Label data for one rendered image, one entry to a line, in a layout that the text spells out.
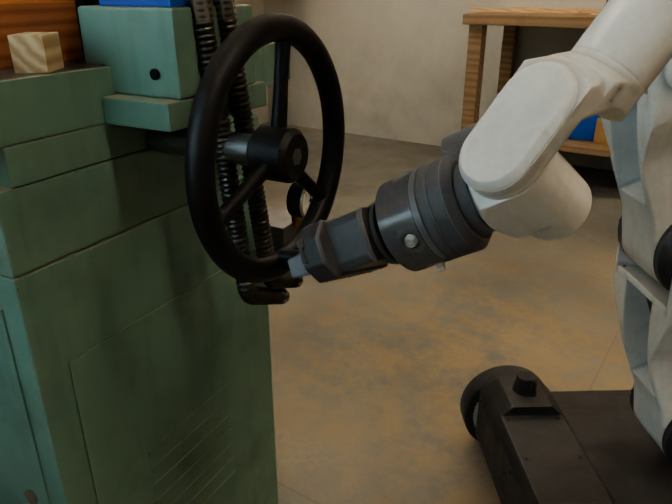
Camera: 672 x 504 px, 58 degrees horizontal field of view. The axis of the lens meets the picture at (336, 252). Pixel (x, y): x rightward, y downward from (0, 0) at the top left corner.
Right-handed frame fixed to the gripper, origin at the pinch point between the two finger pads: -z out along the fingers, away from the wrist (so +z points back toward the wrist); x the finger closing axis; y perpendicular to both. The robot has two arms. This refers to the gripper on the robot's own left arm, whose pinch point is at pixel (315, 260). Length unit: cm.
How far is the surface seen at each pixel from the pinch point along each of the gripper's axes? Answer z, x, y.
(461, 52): -82, 312, 127
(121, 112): -12.6, -8.6, 21.4
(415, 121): -129, 321, 104
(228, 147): -6.6, -0.5, 15.3
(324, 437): -60, 62, -32
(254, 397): -42, 27, -15
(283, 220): -25.5, 28.5, 11.9
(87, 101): -14.4, -11.1, 23.3
